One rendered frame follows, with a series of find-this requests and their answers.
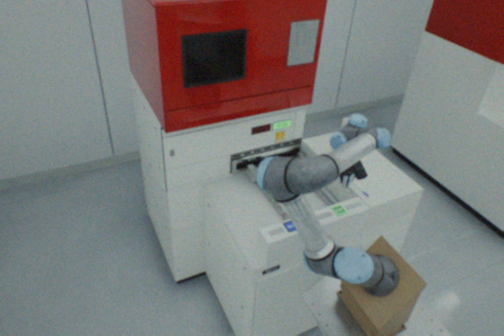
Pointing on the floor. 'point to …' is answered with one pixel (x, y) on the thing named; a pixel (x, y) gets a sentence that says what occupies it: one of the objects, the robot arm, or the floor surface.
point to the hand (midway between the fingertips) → (345, 187)
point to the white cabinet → (273, 276)
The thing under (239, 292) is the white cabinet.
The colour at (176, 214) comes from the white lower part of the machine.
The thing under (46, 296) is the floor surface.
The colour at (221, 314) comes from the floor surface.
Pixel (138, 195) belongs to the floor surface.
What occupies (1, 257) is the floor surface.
